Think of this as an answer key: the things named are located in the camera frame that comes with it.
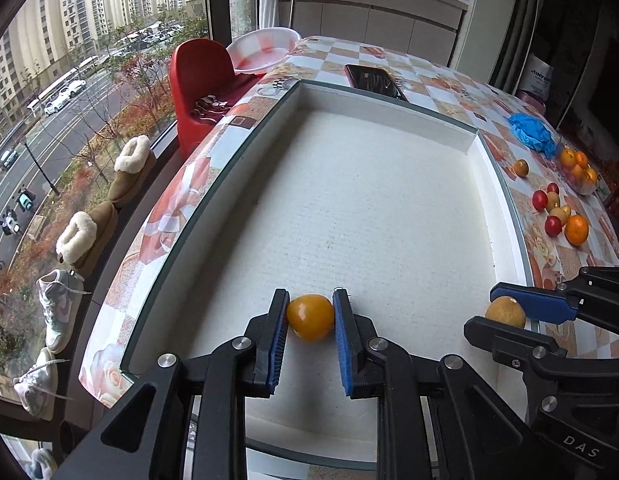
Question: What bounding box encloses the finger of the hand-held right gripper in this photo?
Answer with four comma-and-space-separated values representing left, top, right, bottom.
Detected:
463, 316, 619, 413
490, 266, 619, 333

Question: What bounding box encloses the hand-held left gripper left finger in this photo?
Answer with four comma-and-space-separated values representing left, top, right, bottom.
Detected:
52, 288, 291, 480

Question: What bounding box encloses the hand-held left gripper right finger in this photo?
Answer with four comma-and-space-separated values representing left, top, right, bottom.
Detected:
331, 287, 560, 480

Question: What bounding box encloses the glossy orange-yellow round fruit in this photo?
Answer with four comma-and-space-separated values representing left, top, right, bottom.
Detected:
286, 294, 336, 343

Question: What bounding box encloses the white rectangular tray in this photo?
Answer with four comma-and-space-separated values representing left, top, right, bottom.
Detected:
120, 79, 540, 471

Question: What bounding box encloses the clear glass bowl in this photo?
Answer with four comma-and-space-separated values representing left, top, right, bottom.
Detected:
556, 145, 601, 196

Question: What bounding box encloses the crumpled blue plastic bag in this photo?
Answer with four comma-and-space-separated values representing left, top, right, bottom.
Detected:
507, 113, 559, 157

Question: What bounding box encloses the pink plastic stool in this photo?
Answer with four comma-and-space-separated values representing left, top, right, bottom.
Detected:
517, 91, 547, 111

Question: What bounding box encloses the tan fleece-lined slipper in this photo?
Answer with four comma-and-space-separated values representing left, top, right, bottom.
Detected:
56, 202, 119, 278
108, 135, 158, 207

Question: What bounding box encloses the white grey sneaker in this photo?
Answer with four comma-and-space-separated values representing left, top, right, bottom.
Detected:
37, 269, 90, 353
12, 347, 73, 421

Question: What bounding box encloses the white printed box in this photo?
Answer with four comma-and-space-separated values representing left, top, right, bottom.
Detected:
522, 52, 554, 101

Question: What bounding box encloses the dark red smartphone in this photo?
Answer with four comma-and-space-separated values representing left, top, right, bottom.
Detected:
345, 64, 409, 103

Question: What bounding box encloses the red plastic chair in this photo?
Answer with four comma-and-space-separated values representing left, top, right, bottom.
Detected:
170, 38, 263, 158

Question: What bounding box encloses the white plastic basin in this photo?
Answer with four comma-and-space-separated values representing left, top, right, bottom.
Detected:
226, 26, 300, 73

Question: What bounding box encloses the white cabinet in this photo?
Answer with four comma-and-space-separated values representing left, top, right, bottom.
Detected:
282, 0, 470, 68

